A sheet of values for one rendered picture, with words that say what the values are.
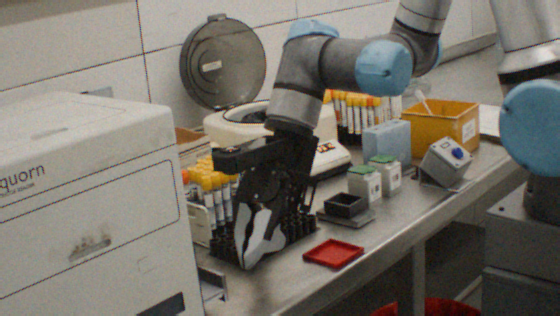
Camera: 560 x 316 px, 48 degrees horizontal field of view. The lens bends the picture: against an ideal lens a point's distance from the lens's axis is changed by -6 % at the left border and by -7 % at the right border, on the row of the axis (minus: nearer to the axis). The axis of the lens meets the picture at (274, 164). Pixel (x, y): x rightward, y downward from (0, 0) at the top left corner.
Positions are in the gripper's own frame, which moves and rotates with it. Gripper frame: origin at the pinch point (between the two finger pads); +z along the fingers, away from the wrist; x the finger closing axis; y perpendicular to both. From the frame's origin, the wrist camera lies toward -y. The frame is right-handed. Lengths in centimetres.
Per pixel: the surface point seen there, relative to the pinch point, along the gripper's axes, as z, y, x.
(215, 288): 4.2, -6.0, -1.9
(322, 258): -2.5, 13.3, -3.2
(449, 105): -40, 61, 8
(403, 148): -26, 44, 7
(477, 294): 5, 176, 39
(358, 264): -3.0, 15.7, -8.3
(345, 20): -67, 80, 59
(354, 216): -10.1, 24.0, 0.5
